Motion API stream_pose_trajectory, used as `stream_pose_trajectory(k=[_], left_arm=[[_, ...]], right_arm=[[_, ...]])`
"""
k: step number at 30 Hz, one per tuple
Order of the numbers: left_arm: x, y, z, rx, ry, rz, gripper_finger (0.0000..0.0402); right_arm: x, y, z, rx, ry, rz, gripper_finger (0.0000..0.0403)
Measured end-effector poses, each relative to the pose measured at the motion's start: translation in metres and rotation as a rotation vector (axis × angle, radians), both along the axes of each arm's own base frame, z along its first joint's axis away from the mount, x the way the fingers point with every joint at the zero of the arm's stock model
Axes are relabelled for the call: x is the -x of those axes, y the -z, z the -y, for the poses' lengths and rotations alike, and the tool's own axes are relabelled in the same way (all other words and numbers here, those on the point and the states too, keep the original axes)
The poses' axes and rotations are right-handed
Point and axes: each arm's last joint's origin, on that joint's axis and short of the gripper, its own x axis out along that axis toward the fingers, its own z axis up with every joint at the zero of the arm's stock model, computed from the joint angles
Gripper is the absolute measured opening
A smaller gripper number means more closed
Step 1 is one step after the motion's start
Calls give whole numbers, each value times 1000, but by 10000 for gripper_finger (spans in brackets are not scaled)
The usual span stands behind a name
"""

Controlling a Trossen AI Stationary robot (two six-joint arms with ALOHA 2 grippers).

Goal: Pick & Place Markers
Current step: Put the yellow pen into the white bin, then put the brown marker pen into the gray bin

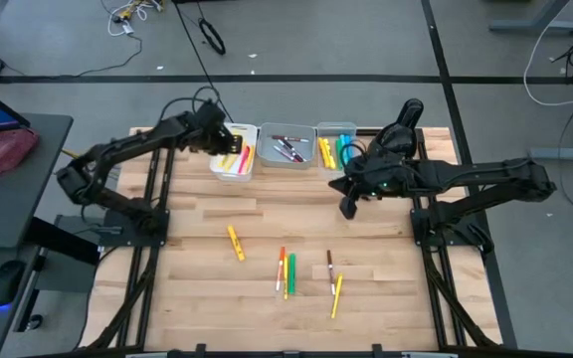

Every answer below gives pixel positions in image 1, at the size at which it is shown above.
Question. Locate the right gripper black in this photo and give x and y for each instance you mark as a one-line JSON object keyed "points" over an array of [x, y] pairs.
{"points": [[381, 174]]}

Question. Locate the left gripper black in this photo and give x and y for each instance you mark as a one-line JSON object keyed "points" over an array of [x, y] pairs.
{"points": [[209, 129]]}

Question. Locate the thin pink marker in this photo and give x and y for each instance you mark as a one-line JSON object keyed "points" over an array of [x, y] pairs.
{"points": [[243, 161]]}

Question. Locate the thin yellow marker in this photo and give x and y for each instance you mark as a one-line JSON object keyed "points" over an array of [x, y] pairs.
{"points": [[285, 291], [336, 296], [250, 159], [232, 164], [223, 161]]}

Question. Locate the white plastic bin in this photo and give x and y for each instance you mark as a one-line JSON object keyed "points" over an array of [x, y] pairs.
{"points": [[234, 176]]}

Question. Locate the green highlighter marker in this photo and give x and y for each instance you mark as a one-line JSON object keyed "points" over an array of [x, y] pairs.
{"points": [[338, 156], [292, 274]]}

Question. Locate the yellow highlighter marker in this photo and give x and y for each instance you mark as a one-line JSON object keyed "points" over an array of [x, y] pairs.
{"points": [[322, 151], [329, 156], [236, 243]]}

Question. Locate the turquoise highlighter marker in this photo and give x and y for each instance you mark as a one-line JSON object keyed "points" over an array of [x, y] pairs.
{"points": [[344, 148]]}

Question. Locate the dark red marker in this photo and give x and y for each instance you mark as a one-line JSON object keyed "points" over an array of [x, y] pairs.
{"points": [[283, 153]]}

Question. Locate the blue highlighter marker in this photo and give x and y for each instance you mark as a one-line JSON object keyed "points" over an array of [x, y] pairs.
{"points": [[351, 140]]}

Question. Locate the orange and white marker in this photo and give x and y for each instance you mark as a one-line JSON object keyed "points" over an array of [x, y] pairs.
{"points": [[280, 268]]}

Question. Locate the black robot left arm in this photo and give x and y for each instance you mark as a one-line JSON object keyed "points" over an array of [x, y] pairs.
{"points": [[127, 149]]}

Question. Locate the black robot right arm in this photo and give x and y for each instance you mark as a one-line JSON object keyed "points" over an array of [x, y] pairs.
{"points": [[465, 176]]}

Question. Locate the clear plastic bin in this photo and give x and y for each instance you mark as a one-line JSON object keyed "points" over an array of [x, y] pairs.
{"points": [[336, 174]]}

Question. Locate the grey plastic bin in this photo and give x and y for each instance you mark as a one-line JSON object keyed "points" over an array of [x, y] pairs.
{"points": [[266, 160]]}

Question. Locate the black desk lamp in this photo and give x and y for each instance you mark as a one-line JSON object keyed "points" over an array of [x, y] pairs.
{"points": [[401, 134]]}

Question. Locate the black table clamp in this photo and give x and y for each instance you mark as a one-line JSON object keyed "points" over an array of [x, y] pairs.
{"points": [[200, 350], [377, 350]]}

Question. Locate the black desk crossbar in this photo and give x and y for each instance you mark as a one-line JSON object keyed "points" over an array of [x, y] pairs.
{"points": [[62, 241]]}

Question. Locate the dark grey side desk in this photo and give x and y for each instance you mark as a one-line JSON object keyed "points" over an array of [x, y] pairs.
{"points": [[18, 209]]}

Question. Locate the black desk leg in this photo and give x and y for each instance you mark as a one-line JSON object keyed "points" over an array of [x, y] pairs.
{"points": [[30, 298]]}

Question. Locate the black computer mouse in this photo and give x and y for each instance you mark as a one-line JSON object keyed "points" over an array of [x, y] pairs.
{"points": [[5, 281]]}

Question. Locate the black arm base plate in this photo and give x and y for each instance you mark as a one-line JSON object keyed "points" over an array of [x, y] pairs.
{"points": [[453, 242], [117, 239]]}

